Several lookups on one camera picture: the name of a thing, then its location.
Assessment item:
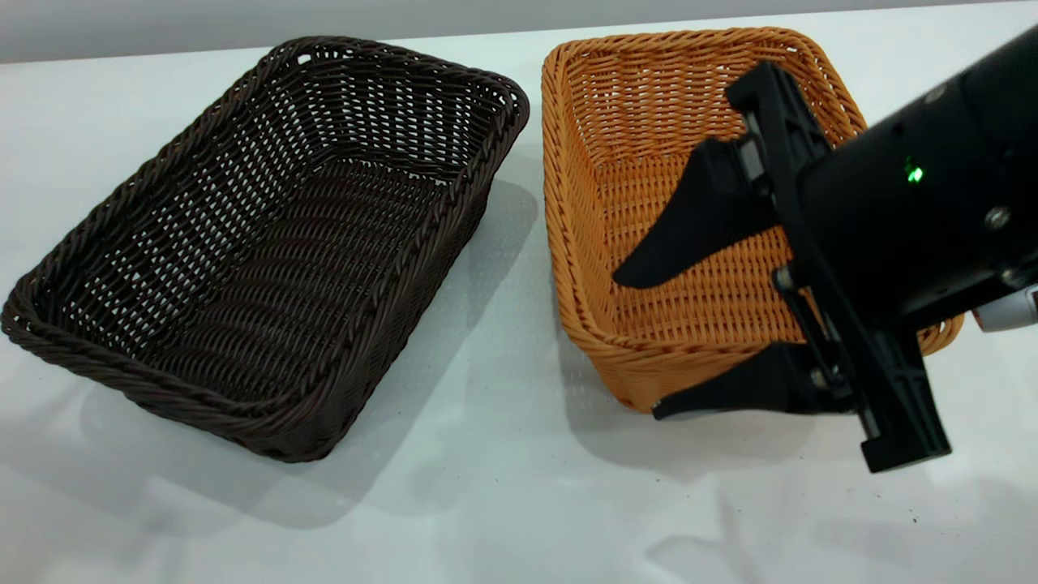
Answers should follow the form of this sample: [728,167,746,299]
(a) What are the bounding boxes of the orange woven basket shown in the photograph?
[541,27,965,415]

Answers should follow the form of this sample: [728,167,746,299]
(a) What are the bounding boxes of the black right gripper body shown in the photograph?
[726,61,1038,474]

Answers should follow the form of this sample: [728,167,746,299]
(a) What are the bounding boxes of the black woven basket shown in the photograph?
[0,35,531,464]

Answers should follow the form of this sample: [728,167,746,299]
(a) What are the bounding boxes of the white cylindrical container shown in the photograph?
[972,284,1038,333]

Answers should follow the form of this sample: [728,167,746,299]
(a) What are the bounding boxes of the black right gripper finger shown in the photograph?
[612,138,778,290]
[653,341,854,421]

